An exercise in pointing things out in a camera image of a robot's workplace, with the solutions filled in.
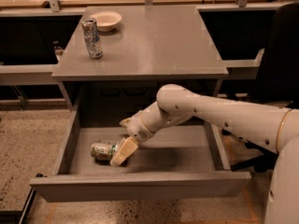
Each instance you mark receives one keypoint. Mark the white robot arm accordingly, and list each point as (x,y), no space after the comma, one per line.
(273,128)

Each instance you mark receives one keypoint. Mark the tall silver blue can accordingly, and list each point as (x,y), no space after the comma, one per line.
(92,38)

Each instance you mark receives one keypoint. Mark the grey open drawer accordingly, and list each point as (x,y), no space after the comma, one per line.
(185,161)

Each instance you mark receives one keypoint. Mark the white bowl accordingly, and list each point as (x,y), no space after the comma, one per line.
(106,20)

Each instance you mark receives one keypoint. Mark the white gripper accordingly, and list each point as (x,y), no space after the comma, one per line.
(135,128)

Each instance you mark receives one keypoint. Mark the black office chair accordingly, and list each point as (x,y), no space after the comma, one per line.
(277,78)

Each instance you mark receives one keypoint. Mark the grey cabinet counter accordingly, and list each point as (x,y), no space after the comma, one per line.
(150,42)

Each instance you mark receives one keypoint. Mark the green white 7up can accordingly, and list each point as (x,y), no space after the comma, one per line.
(103,150)

